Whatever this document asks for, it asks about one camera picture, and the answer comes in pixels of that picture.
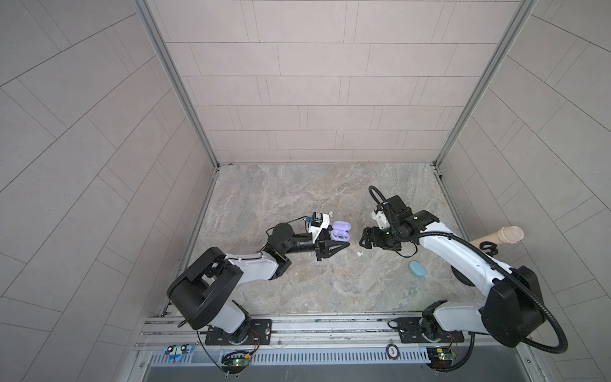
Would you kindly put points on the left green circuit board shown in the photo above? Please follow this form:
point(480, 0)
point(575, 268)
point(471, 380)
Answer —
point(236, 362)

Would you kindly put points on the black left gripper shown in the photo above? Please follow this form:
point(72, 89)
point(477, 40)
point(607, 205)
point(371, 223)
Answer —
point(321, 251)

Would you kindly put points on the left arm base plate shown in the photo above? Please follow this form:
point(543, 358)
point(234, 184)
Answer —
point(252, 332)

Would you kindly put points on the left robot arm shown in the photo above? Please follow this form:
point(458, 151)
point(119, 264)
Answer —
point(202, 292)

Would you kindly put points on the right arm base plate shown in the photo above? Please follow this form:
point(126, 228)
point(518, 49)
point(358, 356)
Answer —
point(420, 329)

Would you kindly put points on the purple earbud charging case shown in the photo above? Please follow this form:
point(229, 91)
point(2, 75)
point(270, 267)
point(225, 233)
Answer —
point(340, 231)

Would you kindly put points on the right green circuit board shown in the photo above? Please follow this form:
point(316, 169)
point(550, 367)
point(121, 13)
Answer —
point(440, 357)

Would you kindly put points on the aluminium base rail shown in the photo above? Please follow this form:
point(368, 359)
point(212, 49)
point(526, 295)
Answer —
point(284, 332)

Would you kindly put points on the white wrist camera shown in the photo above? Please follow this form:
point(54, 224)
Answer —
point(316, 224)
point(380, 219)

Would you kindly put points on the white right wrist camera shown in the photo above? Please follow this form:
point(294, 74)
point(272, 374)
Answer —
point(380, 219)

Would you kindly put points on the black round stand base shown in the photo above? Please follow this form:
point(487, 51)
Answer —
point(461, 278)

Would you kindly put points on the aluminium corner frame post right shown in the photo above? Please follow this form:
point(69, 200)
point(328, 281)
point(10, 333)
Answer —
point(516, 24)

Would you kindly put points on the aluminium corner frame post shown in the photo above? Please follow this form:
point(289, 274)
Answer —
point(152, 30)
point(516, 24)

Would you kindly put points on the light blue earbud charging case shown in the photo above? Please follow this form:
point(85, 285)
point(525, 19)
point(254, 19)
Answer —
point(417, 269)

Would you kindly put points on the beige wooden handle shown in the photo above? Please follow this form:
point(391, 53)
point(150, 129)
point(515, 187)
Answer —
point(505, 235)

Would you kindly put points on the aluminium corner frame post left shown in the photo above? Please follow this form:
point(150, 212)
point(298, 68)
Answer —
point(152, 30)

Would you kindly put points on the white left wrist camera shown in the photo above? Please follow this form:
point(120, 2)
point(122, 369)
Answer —
point(316, 224)

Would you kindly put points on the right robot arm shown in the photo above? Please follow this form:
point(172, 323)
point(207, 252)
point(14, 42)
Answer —
point(512, 308)

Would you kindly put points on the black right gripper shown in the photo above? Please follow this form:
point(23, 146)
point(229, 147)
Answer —
point(374, 239)

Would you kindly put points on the green circuit board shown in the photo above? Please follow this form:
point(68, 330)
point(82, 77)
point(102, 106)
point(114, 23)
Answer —
point(236, 362)
point(440, 357)

